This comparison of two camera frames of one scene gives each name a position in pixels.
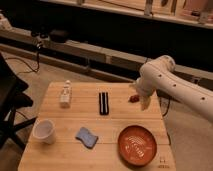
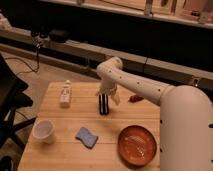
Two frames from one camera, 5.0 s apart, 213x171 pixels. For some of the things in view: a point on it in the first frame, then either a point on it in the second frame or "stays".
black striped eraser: [103, 103] stays
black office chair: [12, 98] stays
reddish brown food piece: [134, 98] stays
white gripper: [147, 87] → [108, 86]
